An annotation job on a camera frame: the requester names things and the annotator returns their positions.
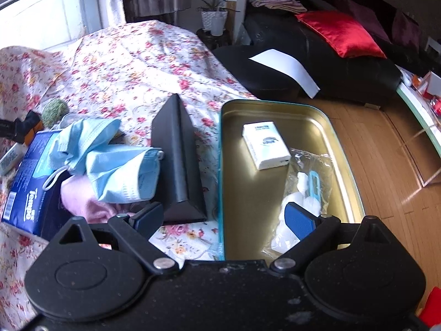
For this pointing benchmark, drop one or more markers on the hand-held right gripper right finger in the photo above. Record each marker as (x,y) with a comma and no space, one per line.
(299,221)

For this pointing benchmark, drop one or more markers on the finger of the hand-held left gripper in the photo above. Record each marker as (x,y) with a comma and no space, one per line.
(8,127)

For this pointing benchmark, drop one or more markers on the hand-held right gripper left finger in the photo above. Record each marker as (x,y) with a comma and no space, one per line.
(149,216)

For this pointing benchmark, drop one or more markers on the white tissue packet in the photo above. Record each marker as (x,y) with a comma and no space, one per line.
(265,144)
(10,160)

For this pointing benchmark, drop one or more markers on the green knitted scrubber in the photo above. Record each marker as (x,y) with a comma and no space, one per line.
(53,110)

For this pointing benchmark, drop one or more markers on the clear plastic bag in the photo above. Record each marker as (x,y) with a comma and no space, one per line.
(310,165)

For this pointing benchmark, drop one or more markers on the pink fleece pouch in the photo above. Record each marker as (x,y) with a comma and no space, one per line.
(86,200)

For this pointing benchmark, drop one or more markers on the gold metal tin tray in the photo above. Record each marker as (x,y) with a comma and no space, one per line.
(310,127)

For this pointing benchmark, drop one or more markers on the pile of white cotton balls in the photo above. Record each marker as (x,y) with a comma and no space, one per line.
(294,200)

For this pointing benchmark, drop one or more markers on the light blue plastic stick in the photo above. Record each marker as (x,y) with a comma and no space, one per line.
(315,184)

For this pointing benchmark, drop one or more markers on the blue tissue box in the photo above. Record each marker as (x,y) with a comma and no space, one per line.
(31,179)

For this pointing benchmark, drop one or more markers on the black triangular box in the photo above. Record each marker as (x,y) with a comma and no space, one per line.
(179,158)

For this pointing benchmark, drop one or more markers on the window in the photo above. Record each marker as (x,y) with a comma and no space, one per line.
(41,10)

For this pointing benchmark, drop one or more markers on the floral bedspread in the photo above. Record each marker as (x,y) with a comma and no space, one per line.
(120,76)

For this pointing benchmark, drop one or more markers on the white paper sheet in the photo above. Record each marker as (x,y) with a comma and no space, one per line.
(286,69)

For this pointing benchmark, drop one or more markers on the red cloth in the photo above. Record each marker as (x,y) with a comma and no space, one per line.
(433,305)

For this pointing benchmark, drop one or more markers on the glass coffee table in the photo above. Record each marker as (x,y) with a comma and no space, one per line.
(418,117)

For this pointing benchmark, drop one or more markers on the dark wooden plant stand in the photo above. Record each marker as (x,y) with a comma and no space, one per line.
(213,40)

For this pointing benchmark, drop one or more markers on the black leather sofa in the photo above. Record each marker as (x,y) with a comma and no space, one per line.
(275,34)

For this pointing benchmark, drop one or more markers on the white and red house-shaped box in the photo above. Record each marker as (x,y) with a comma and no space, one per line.
(430,84)

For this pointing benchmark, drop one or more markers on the round metal side table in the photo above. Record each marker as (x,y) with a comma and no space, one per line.
(155,1)

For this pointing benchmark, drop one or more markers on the red satin cushion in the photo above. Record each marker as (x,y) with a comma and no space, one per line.
(341,32)

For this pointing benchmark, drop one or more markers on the white cup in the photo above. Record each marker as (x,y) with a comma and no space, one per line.
(217,27)

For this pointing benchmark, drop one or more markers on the potted plant in white basket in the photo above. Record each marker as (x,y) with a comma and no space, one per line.
(213,15)

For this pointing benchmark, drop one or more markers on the purple cushion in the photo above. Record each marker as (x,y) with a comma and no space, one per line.
(406,31)
(365,17)

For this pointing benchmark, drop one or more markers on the grey cushion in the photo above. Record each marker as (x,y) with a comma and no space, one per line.
(318,4)

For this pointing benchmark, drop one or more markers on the wooden board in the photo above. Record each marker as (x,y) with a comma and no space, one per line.
(233,7)

